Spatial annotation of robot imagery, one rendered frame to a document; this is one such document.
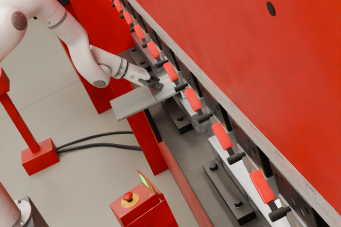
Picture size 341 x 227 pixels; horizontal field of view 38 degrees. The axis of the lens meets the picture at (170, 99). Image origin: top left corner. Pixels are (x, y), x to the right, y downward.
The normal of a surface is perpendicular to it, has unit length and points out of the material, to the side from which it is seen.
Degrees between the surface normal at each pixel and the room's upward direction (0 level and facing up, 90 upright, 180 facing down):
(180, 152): 0
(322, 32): 90
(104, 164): 0
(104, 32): 90
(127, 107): 0
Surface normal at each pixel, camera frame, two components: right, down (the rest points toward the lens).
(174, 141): -0.34, -0.81
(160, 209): 0.48, 0.29
